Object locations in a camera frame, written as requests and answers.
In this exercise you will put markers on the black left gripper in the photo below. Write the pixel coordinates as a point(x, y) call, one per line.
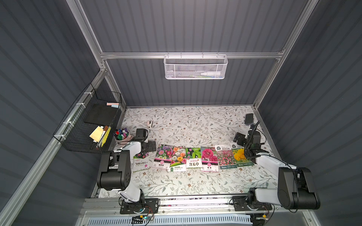
point(151, 145)

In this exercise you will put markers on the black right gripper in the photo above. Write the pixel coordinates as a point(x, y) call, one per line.
point(239, 138)

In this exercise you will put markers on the yellow sunflower seed packet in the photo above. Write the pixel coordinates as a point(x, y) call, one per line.
point(240, 159)

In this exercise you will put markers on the chrysanthemum seed packet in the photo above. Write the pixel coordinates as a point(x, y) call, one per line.
point(163, 157)

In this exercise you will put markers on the pink hollyhock seed packet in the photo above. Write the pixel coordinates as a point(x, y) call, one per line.
point(209, 159)

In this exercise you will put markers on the green mimosa seed packet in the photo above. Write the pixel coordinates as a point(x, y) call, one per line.
point(193, 158)

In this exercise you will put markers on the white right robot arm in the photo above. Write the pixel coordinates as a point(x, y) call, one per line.
point(295, 190)

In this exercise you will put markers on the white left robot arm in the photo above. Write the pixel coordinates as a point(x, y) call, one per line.
point(115, 168)

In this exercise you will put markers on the pink pen cup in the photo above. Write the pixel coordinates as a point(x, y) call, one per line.
point(123, 135)

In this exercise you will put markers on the black rectangular block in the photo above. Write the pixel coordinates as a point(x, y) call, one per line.
point(249, 119)

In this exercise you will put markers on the yellow sticky notes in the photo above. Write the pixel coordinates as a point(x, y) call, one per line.
point(96, 135)

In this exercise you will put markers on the black notebook in basket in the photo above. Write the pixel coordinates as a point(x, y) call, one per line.
point(100, 115)

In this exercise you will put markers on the white tube in basket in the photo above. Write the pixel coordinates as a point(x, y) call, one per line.
point(211, 74)

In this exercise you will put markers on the black wire wall basket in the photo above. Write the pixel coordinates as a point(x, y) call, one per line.
point(73, 133)

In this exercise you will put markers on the white wire mesh basket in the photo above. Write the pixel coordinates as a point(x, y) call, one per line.
point(190, 67)

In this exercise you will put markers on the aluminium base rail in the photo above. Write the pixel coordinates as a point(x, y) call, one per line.
point(194, 210)

